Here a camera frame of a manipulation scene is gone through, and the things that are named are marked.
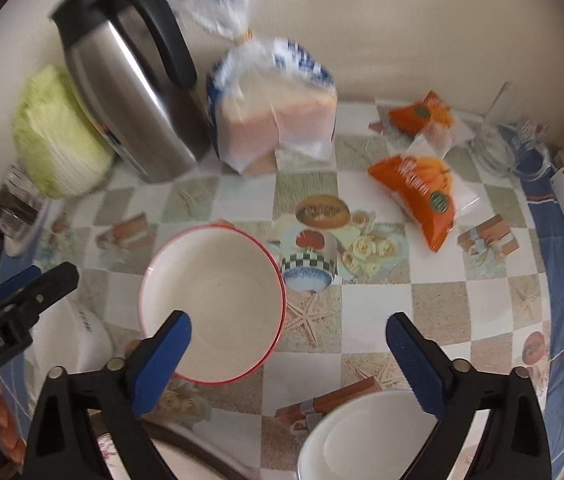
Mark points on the round pink floral plate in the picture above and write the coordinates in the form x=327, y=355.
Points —
x=107, y=452

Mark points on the clear glass mug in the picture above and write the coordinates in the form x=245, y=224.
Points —
x=507, y=145

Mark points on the orange snack packet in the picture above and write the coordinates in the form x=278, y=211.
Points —
x=419, y=115
x=417, y=195

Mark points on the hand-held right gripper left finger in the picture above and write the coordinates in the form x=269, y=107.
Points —
x=162, y=360

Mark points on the stainless steel thermos jug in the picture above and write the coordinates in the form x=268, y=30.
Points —
x=127, y=85

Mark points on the large white bowl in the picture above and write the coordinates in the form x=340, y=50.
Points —
x=362, y=440

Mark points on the napa cabbage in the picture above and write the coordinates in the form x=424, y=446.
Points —
x=57, y=150

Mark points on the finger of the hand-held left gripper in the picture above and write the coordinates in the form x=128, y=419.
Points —
x=47, y=285
x=17, y=280

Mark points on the small white bowl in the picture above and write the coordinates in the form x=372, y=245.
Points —
x=77, y=340

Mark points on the strawberry print bowl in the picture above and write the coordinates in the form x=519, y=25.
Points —
x=217, y=290

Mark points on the bagged sliced bread loaf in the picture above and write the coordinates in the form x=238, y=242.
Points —
x=272, y=120

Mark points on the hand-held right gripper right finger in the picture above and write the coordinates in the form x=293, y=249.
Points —
x=419, y=367

